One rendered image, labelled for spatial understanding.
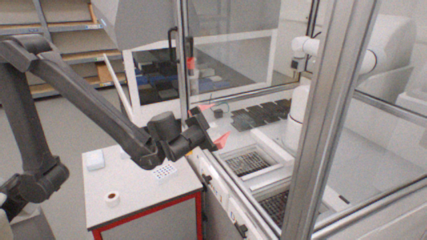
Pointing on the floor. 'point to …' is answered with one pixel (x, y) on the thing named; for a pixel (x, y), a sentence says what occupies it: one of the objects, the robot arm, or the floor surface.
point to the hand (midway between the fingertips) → (219, 119)
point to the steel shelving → (43, 90)
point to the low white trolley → (141, 201)
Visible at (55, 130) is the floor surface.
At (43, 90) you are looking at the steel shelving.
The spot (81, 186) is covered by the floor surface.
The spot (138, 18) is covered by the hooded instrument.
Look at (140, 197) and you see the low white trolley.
